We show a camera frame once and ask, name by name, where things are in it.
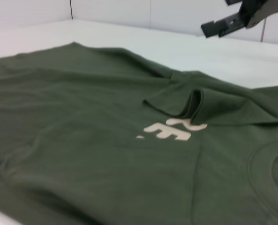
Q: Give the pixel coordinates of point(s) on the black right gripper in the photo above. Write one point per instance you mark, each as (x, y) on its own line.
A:
(260, 9)

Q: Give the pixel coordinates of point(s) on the dark green FREE t-shirt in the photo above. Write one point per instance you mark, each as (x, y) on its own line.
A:
(106, 140)

